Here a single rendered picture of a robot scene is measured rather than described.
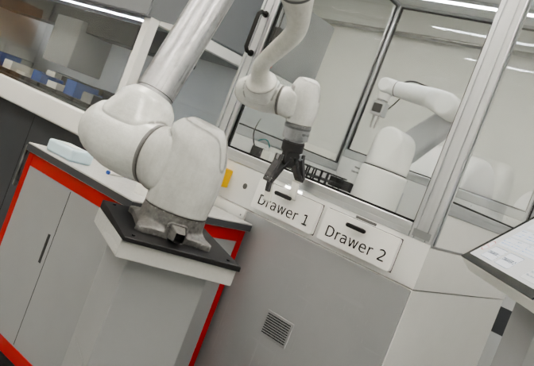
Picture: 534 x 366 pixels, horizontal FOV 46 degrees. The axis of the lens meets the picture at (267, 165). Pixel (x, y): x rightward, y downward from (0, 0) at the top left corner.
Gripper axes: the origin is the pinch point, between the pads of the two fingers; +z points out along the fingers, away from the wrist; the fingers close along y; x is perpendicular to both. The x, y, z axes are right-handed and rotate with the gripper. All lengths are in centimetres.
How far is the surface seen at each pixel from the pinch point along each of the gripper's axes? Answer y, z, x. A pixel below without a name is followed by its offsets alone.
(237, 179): 9.6, 3.2, 29.4
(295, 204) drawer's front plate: 7.9, 2.5, -1.2
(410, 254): 9.7, 2.6, -47.0
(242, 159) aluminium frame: 11.5, -4.4, 30.6
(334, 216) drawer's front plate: 8.2, 0.8, -17.7
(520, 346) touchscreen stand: -23, 2, -93
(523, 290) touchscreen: -39, -15, -94
